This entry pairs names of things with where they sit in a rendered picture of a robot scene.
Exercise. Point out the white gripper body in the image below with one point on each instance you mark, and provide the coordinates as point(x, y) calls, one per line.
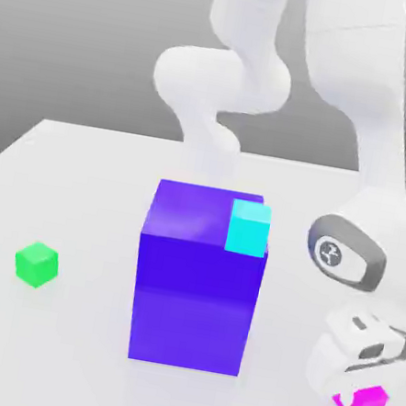
point(326, 376)

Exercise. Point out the small green cube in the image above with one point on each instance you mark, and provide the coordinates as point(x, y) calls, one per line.
point(36, 264)

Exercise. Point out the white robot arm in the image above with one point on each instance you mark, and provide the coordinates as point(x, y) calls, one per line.
point(354, 101)

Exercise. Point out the small cyan cube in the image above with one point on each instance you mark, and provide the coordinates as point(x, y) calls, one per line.
point(247, 232)

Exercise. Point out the large purple box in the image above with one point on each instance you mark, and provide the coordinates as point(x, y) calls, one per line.
point(193, 305)

